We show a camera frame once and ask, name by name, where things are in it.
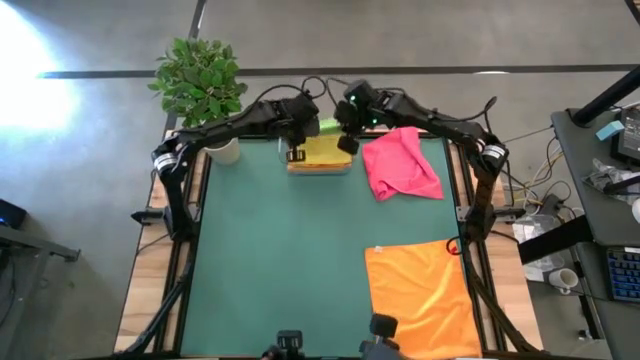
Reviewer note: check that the beige plant pot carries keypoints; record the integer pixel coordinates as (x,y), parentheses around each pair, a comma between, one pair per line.
(225,152)

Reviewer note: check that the green microfiber towel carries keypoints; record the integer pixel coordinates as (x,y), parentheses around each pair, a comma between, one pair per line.
(330,126)

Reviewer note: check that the black slanted pole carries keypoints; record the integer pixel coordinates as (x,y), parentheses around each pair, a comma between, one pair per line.
(605,97)

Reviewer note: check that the dark grey desk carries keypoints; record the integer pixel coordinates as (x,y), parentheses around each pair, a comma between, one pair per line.
(575,150)

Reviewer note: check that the yellow microfiber towel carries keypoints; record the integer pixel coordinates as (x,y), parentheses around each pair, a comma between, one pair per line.
(322,152)

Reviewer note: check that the clear plastic bin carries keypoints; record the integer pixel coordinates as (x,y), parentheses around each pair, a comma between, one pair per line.
(280,150)

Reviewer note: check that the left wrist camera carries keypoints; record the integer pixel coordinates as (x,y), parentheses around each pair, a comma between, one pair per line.
(296,155)

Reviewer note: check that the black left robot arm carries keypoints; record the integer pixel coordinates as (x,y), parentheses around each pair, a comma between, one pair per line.
(215,130)

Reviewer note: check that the green leafy plant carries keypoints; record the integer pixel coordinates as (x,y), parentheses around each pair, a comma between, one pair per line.
(200,82)

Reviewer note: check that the light blue block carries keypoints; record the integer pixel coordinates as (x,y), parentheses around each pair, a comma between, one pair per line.
(610,131)

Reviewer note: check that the clear plastic bag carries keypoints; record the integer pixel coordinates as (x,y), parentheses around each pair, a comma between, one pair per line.
(607,172)

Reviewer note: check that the white mug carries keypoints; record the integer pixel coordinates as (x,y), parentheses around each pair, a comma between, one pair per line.
(564,280)

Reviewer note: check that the green table mat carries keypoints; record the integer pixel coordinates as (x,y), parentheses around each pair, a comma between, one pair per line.
(300,250)

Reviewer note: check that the pink microfiber towel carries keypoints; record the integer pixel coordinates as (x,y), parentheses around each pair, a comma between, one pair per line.
(400,165)

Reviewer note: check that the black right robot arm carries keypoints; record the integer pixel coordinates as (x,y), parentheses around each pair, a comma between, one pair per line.
(450,125)

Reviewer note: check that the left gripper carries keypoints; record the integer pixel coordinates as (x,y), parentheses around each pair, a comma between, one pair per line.
(297,117)

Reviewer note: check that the white paper sheet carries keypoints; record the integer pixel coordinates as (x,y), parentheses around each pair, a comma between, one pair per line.
(537,270)

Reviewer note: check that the backlit black keyboard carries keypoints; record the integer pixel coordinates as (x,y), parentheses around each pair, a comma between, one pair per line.
(625,275)

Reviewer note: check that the black desk foot bar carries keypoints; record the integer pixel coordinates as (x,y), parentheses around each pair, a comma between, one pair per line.
(555,240)

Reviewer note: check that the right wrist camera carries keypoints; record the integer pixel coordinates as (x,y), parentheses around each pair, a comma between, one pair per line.
(348,145)

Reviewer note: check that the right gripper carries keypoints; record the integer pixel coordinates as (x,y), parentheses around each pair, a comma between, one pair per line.
(360,107)

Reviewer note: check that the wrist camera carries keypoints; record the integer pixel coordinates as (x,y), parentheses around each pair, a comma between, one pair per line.
(348,145)
(296,155)

